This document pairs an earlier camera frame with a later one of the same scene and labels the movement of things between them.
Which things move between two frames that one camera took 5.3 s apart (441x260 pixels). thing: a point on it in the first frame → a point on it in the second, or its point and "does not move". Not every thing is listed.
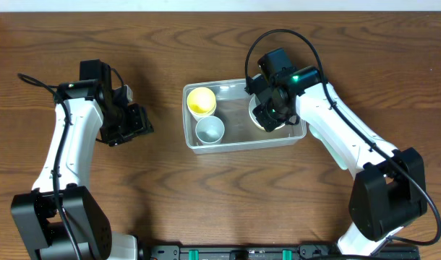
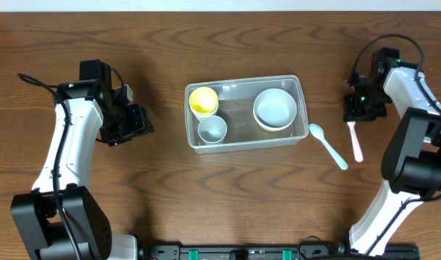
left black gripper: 132,123 does not move
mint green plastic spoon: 330,146 does not move
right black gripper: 263,113 → 359,115
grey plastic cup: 210,129 does not move
